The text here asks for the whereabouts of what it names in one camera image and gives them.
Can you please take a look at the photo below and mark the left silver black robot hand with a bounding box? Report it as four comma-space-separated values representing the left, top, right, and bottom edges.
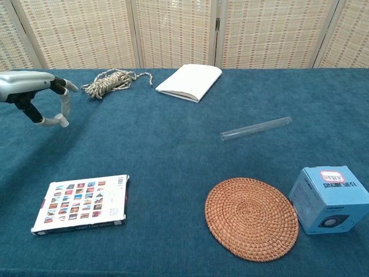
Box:
0, 70, 79, 128

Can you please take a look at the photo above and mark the clear glass test tube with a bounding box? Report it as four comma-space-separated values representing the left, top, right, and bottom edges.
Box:
220, 117, 293, 142

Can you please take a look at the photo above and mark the woven bamboo folding screen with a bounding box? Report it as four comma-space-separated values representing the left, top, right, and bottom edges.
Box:
0, 0, 369, 73

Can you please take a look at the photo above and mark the book with picture grid cover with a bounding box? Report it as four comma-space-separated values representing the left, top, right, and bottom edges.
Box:
31, 174, 130, 236

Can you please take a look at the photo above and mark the teal table cloth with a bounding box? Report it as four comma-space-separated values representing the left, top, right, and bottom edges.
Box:
0, 68, 369, 277

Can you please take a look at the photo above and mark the white closed notebook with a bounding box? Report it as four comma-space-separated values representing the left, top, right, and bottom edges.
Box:
155, 63, 223, 104

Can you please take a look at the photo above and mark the round woven rattan coaster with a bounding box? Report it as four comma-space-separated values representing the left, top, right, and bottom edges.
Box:
204, 177, 299, 263

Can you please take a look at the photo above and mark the light blue cardboard box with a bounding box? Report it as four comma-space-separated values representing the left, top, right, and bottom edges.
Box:
288, 165, 369, 235

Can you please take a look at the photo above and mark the beige coiled rope bundle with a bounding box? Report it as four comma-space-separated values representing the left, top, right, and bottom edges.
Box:
81, 68, 153, 100

